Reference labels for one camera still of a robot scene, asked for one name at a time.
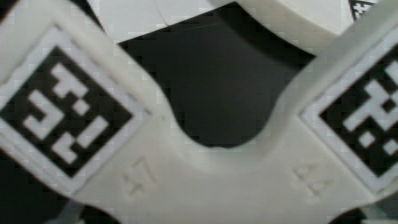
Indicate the white cross-shaped table base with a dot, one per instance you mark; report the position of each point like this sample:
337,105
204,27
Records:
90,134

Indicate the white round table top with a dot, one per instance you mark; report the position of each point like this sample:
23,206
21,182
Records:
305,21

